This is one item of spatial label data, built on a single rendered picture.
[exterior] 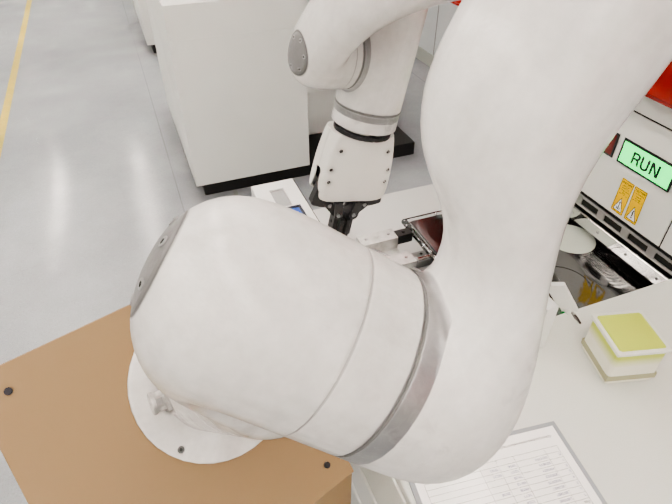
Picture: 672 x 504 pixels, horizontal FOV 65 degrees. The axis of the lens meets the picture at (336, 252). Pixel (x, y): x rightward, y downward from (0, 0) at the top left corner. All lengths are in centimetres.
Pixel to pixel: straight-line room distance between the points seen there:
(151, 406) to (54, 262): 216
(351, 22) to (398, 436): 39
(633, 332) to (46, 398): 73
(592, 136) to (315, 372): 17
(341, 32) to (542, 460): 54
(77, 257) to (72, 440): 211
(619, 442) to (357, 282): 57
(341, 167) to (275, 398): 46
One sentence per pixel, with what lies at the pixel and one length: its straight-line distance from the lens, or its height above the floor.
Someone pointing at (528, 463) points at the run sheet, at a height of 97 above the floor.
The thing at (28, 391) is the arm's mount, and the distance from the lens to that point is 66.
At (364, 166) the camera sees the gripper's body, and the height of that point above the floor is 122.
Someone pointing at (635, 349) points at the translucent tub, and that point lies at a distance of 81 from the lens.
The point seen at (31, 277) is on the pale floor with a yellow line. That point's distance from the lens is 271.
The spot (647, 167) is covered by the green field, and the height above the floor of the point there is 110.
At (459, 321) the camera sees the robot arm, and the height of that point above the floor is 136.
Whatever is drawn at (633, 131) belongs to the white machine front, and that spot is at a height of 114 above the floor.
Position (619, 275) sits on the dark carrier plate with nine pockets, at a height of 90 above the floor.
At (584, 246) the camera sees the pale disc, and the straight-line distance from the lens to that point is 119.
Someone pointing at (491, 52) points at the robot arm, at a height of 149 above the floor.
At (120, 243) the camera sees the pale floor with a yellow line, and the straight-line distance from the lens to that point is 274.
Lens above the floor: 157
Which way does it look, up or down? 39 degrees down
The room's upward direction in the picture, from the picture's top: straight up
